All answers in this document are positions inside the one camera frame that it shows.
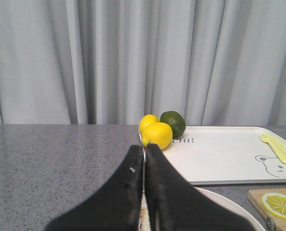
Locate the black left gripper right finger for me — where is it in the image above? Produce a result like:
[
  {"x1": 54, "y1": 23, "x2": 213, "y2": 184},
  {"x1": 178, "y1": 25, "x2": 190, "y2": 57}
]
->
[{"x1": 145, "y1": 144, "x2": 254, "y2": 231}]

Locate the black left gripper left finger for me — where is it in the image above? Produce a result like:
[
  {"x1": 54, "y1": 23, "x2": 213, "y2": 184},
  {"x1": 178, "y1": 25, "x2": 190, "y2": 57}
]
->
[{"x1": 45, "y1": 145, "x2": 143, "y2": 231}]

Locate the white round plate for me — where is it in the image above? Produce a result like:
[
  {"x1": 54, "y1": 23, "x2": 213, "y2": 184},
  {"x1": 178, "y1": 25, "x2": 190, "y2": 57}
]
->
[{"x1": 138, "y1": 187, "x2": 265, "y2": 231}]

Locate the white bear tray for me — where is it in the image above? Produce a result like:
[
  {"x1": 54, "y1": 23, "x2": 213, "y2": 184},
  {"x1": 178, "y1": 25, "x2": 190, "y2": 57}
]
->
[{"x1": 162, "y1": 126, "x2": 286, "y2": 185}]

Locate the front yellow lemon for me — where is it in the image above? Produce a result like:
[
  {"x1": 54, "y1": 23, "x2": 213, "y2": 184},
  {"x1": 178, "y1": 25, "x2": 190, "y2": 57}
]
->
[{"x1": 141, "y1": 122, "x2": 173, "y2": 150}]

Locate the wooden cutting board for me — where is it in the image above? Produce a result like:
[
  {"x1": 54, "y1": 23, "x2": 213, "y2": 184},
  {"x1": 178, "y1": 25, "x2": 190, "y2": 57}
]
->
[{"x1": 248, "y1": 188, "x2": 286, "y2": 231}]

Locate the green lime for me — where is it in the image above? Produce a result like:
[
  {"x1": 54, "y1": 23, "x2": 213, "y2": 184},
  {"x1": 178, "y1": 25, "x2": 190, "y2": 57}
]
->
[{"x1": 160, "y1": 111, "x2": 186, "y2": 138}]

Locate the rear yellow lemon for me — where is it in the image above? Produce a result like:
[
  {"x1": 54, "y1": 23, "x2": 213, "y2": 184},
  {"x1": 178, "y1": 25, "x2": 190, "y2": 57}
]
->
[{"x1": 139, "y1": 114, "x2": 159, "y2": 134}]

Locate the yellow lemon slice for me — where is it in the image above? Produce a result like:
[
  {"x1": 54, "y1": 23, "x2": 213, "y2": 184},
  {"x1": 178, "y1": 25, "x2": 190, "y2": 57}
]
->
[{"x1": 261, "y1": 192, "x2": 286, "y2": 220}]

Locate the yellow plastic fork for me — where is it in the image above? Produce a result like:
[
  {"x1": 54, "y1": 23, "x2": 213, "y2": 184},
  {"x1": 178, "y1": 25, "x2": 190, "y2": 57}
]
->
[{"x1": 260, "y1": 133, "x2": 286, "y2": 164}]

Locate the grey curtain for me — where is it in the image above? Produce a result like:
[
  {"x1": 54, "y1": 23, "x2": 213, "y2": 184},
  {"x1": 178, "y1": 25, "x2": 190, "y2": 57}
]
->
[{"x1": 0, "y1": 0, "x2": 286, "y2": 126}]

